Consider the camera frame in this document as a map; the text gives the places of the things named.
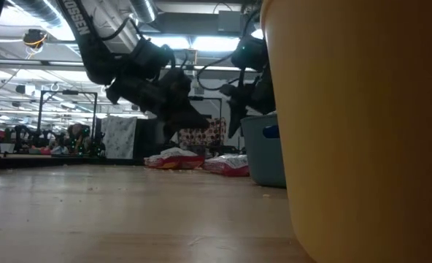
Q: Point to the blue-grey plastic bin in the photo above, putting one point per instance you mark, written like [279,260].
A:
[263,157]

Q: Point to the person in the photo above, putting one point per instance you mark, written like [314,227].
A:
[78,139]

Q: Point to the yellow plastic bin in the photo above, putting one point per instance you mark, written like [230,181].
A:
[365,128]

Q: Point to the silver ventilation duct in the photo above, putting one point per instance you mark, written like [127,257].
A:
[143,9]

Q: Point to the white cup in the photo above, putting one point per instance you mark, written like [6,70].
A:
[7,148]

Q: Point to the white patterned cloth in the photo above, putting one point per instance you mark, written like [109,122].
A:
[119,137]

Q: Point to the bright ceiling light panel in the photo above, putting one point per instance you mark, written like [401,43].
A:
[208,43]

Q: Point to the large ribbed ventilation duct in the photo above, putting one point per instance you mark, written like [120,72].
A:
[37,11]

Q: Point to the black idle robot arm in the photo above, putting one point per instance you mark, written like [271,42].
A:
[26,137]

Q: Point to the grey horizontal pipe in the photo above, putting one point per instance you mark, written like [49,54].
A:
[55,64]

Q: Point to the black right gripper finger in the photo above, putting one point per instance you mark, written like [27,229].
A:
[236,117]

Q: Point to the black metal gantry frame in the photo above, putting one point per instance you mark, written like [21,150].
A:
[40,109]

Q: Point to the brown spotted cloth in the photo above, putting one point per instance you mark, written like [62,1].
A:
[205,137]

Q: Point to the long black table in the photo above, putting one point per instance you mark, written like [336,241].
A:
[37,160]

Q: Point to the black cabinet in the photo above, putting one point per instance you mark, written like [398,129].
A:
[144,139]

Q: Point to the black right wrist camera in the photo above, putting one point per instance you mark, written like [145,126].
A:
[228,90]

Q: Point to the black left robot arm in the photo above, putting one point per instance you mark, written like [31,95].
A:
[92,47]

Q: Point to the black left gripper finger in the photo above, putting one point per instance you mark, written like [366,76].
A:
[190,117]
[166,131]

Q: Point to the red noodle packet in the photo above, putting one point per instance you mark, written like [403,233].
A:
[176,162]
[227,166]

